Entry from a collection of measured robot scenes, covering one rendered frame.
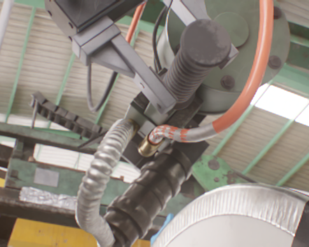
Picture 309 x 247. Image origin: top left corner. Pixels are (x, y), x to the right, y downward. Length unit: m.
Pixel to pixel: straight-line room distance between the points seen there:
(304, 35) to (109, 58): 3.79
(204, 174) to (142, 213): 1.21
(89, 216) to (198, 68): 0.15
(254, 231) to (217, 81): 0.21
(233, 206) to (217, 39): 0.37
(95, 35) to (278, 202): 0.31
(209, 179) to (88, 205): 1.45
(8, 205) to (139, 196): 0.98
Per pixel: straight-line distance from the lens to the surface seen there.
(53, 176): 1.68
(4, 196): 1.63
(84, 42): 0.47
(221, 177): 1.88
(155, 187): 0.68
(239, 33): 0.61
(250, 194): 0.72
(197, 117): 0.67
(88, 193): 0.42
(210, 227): 0.82
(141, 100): 0.58
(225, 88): 0.58
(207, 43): 0.43
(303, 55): 4.04
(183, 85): 0.48
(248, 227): 0.71
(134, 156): 0.79
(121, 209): 0.66
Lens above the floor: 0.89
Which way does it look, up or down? 40 degrees up
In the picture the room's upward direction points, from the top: straight up
